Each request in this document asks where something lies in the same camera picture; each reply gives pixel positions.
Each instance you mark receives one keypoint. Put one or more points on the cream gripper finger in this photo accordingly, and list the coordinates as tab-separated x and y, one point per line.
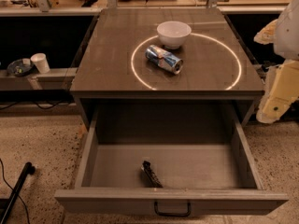
266	35
280	91

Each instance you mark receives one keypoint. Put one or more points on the black rxbar chocolate bar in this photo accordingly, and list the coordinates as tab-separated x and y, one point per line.
153	179

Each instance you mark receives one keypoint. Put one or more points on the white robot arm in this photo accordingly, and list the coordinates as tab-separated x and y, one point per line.
286	37

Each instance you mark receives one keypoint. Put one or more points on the open grey top drawer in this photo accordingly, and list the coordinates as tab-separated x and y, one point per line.
197	150

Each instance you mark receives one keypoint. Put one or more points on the grey cabinet counter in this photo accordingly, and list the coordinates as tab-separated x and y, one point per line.
215	66

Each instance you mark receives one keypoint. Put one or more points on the white ceramic bowl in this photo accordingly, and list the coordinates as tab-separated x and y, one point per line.
173	34

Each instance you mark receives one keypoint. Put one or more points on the blue silver soda can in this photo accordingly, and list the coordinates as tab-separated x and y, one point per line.
164	59

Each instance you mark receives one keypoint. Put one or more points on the grey side shelf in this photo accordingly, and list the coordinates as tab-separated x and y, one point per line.
55	79

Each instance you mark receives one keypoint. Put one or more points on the white paper cup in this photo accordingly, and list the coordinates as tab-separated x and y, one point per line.
41	62

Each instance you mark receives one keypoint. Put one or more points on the dark round dish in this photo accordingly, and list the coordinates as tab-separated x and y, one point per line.
20	68

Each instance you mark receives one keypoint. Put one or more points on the black pole on floor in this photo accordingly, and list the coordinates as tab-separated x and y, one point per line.
6	204

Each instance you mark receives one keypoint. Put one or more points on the black drawer handle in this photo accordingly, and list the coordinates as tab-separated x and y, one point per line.
172	209

